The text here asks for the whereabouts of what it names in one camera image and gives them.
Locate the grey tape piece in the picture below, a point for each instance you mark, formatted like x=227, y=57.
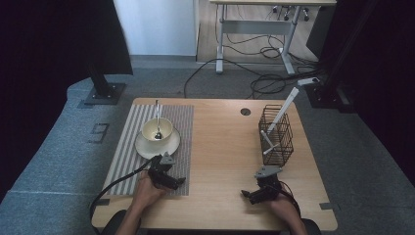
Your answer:
x=103, y=202

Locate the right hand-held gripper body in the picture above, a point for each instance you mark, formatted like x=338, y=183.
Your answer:
x=269, y=189

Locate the black metal frame stand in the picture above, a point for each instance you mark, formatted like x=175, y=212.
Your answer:
x=326, y=96

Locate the grey striped placemat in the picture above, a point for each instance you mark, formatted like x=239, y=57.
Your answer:
x=182, y=124

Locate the grey floor outlet cover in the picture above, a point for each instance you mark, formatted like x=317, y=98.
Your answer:
x=99, y=129

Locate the long white utensil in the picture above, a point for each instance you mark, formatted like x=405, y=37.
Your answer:
x=287, y=104

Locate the white-legged desk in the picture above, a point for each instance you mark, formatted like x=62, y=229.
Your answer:
x=257, y=27

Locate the metal spoon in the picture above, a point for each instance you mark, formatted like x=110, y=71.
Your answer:
x=158, y=114

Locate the cream bowl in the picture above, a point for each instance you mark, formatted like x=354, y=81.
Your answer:
x=148, y=129

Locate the white plate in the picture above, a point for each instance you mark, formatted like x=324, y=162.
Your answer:
x=147, y=150

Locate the person's right hand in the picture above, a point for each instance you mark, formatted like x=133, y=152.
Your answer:
x=284, y=209

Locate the dark curtain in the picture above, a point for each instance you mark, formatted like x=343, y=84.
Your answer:
x=385, y=81
x=49, y=65

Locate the white power strip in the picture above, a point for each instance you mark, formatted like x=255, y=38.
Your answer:
x=308, y=81

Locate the person's left hand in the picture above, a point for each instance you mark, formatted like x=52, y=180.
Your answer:
x=147, y=196

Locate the office chair caster base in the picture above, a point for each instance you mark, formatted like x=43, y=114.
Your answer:
x=287, y=14

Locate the dark panel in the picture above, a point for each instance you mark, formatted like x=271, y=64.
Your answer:
x=321, y=32

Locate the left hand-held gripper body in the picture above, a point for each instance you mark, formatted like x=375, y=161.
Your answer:
x=160, y=173

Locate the black stand with base plate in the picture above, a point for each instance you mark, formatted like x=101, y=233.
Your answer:
x=104, y=93

